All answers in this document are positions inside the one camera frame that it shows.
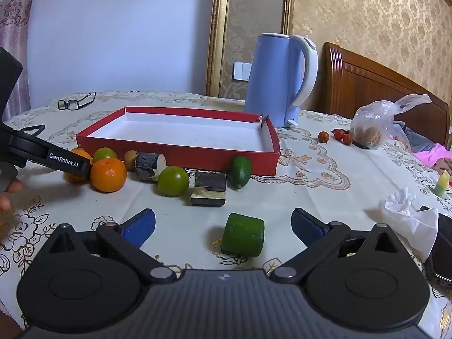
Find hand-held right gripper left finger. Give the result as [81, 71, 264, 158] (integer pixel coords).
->
[44, 208, 177, 285]

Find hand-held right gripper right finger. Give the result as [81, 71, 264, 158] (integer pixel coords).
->
[270, 208, 407, 285]

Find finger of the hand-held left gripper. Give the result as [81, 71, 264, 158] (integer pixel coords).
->
[9, 125, 94, 181]

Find orange mandarin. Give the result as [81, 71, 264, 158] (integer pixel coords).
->
[90, 158, 128, 194]
[64, 147, 94, 184]

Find green round citrus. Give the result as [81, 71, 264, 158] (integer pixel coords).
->
[93, 147, 118, 163]
[157, 166, 190, 197]

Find dark sugarcane piece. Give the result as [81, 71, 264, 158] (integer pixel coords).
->
[194, 170, 227, 193]
[134, 152, 167, 182]
[190, 188, 225, 207]

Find green cube block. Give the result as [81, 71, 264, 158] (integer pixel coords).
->
[221, 213, 265, 258]

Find small brown kiwi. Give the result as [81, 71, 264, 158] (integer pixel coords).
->
[124, 150, 139, 171]

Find small green avocado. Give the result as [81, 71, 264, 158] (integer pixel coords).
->
[229, 155, 252, 189]

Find red shallow box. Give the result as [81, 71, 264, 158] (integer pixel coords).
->
[76, 106, 281, 177]

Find person's left hand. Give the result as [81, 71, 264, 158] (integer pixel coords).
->
[0, 178, 25, 212]

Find black eyeglasses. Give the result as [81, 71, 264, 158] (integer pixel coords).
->
[57, 92, 97, 111]

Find patterned pink curtain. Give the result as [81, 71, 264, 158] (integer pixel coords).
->
[0, 0, 39, 121]

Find crumpled white tissue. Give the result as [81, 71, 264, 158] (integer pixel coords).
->
[379, 187, 439, 262]

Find clear plastic bag of walnuts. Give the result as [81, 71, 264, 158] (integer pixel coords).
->
[349, 94, 432, 150]

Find black phone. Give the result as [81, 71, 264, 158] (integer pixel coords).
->
[420, 205, 452, 285]

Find grey cloth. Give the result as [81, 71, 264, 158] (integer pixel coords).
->
[390, 120, 438, 152]

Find small yellow-green item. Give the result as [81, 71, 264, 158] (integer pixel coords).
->
[434, 170, 452, 197]

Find pink cloth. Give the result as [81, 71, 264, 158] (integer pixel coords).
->
[411, 142, 452, 170]

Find blue electric kettle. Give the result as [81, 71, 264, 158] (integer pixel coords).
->
[244, 32, 318, 128]

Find wooden bed headboard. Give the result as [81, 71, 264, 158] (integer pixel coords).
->
[323, 42, 451, 145]

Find white wall switch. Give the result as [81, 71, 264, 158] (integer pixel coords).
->
[233, 61, 252, 81]

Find gold wall frame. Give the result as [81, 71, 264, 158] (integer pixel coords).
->
[205, 0, 297, 97]

